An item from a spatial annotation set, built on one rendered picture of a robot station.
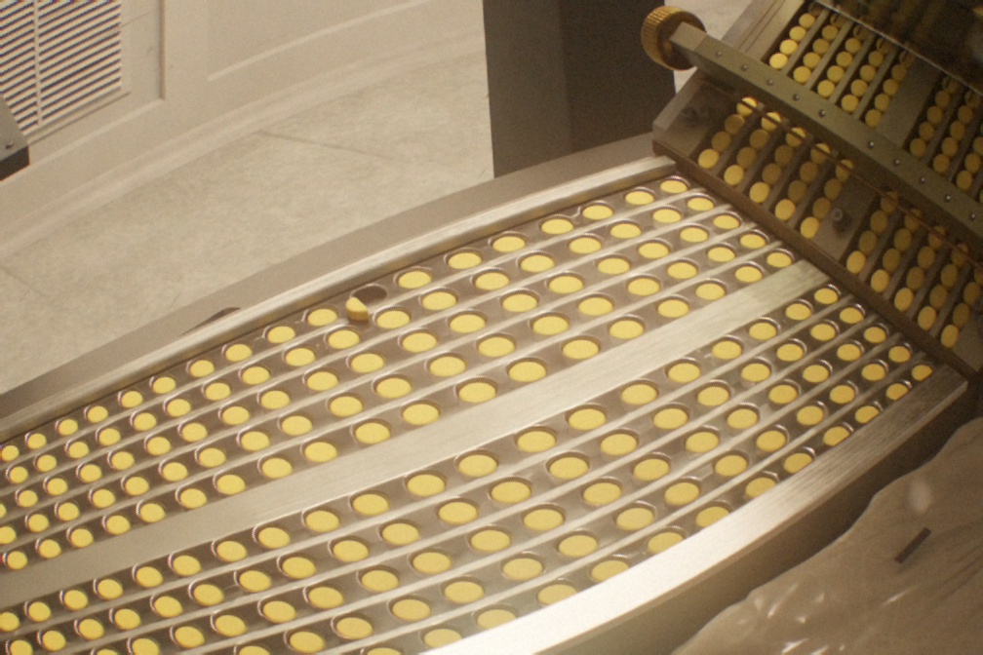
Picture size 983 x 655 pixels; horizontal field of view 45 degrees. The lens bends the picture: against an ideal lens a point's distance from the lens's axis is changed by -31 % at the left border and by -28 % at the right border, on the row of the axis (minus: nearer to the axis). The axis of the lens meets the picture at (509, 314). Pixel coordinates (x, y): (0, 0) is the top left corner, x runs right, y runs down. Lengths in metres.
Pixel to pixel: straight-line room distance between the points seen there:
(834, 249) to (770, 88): 0.07
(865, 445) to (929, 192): 0.11
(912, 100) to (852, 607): 0.28
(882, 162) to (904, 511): 0.18
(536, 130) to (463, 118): 1.65
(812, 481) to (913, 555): 0.08
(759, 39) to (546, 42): 0.59
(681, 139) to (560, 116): 0.61
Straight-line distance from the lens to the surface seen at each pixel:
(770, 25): 0.65
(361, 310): 0.54
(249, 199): 2.76
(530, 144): 1.29
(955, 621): 0.36
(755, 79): 0.59
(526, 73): 1.26
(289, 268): 0.88
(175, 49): 2.94
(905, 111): 0.58
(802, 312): 0.54
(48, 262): 2.79
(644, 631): 0.42
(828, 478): 0.45
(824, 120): 0.56
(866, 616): 0.37
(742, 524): 0.43
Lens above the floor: 1.24
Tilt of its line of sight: 32 degrees down
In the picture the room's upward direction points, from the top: 4 degrees counter-clockwise
